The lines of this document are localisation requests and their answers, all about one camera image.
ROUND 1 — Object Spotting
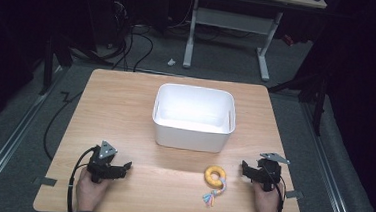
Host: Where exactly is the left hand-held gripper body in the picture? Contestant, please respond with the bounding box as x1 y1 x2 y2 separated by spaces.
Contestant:
84 139 119 185

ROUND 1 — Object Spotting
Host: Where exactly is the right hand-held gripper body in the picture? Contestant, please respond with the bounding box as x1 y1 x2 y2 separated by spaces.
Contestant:
253 151 292 194

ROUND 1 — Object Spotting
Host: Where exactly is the person's right hand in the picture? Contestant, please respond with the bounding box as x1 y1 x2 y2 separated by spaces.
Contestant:
251 180 286 212

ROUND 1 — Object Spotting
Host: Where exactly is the person's left hand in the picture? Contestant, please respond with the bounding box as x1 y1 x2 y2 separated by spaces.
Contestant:
74 166 113 212

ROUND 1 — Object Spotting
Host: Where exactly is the grey tape piece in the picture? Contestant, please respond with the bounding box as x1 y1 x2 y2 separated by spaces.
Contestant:
32 175 59 188
285 189 305 200

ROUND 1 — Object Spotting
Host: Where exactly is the white plastic bin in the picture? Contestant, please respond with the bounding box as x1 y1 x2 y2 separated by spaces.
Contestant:
149 82 239 155

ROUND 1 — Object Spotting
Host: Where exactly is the black metal stand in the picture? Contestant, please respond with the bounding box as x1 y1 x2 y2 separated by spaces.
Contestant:
263 66 332 138
38 34 76 99

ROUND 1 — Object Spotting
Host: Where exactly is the small red object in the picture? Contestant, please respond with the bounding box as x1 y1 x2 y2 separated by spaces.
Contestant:
281 33 296 47

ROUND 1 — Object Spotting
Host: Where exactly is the desk with white legs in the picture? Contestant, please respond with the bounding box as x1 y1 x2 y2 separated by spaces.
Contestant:
181 0 329 86

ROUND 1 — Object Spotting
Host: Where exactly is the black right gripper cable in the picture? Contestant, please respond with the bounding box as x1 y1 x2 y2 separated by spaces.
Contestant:
259 166 289 212

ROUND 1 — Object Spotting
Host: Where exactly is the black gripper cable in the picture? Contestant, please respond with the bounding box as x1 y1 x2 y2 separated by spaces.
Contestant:
65 145 98 212
259 166 289 212

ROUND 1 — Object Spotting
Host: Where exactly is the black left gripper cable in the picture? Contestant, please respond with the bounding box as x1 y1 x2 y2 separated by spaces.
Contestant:
65 145 98 212

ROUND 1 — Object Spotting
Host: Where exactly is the yellow ring rope toy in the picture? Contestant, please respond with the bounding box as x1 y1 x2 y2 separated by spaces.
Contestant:
201 164 229 210

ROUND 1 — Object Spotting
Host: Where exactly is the black floor cable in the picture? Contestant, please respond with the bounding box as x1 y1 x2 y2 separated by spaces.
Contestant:
41 88 85 164

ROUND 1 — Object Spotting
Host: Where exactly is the metal floor rail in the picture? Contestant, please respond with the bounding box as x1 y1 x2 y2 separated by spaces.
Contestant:
293 102 368 212
0 62 68 209

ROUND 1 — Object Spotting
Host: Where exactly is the bundle of black cables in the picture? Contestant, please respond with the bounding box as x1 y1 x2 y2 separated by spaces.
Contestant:
102 0 158 74

